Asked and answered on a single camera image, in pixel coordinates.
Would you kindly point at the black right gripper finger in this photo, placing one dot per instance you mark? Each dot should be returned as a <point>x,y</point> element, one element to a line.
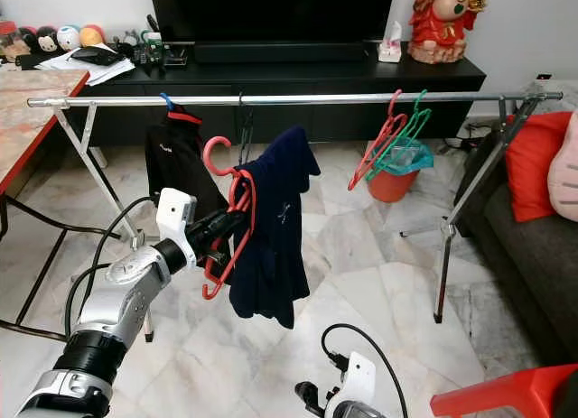
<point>307,393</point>

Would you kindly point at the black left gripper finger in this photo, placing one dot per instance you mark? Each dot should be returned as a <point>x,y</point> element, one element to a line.
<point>236,224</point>
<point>231,213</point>

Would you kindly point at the red plastic hanger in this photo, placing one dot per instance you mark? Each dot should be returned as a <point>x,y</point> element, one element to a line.
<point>207,156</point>
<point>375,150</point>

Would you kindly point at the thin black hanger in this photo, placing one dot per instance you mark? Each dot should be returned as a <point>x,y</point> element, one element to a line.
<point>246,120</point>

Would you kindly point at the blue hanger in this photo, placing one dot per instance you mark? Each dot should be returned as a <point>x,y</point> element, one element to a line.
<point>167,100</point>

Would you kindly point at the silver metal clothes rack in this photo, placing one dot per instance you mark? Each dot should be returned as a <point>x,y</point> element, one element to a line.
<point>325,98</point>

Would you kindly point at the orange bin teal bag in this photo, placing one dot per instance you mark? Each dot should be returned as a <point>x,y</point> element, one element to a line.
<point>388,188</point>

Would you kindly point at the black soundbar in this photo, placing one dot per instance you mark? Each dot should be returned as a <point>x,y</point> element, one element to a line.
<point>280,51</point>

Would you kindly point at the green electronics board pile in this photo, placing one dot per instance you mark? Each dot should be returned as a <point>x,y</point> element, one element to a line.
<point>161,54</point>

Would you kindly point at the red plastic stool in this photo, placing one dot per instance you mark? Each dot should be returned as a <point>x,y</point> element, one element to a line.
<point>506,395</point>

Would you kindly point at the white paper stack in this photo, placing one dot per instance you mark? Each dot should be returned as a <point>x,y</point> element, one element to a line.
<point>90,75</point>

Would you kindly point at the black wallet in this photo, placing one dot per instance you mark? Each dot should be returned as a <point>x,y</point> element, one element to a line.
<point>97,57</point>

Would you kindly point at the black television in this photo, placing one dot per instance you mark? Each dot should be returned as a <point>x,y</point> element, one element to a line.
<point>271,10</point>

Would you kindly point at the marble folding table red edge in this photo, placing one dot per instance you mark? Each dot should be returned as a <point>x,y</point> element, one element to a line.
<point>32,111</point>

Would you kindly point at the orange round toy head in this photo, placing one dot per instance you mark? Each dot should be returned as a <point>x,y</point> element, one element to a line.
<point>92,35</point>

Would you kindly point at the white tissue box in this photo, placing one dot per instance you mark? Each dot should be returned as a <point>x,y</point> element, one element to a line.
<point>390,51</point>

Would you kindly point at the dark grey sofa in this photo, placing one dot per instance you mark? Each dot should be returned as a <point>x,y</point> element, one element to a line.
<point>533,283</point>

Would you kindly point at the white round toy head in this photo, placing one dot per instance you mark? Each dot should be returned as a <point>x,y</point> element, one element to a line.
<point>69,37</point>

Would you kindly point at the black eared toy head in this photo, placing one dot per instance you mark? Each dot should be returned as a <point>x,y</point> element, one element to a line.
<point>47,41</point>

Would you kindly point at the red lid jar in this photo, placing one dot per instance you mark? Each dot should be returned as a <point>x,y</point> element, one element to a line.
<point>11,43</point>

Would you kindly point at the red figurine statue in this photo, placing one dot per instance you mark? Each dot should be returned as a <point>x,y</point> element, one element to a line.
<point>442,30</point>

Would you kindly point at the red cushion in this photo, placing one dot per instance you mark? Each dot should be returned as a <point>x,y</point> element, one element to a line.
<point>533,165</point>

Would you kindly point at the pink Hello Kitty pillow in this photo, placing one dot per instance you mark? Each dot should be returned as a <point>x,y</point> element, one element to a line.
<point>567,165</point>

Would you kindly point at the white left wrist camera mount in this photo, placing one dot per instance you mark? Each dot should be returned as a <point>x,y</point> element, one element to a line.
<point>176,212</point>

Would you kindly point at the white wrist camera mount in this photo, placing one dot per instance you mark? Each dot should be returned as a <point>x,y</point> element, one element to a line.
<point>359,377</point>
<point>176,212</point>

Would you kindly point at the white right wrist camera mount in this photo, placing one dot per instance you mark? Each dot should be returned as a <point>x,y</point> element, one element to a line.
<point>359,377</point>

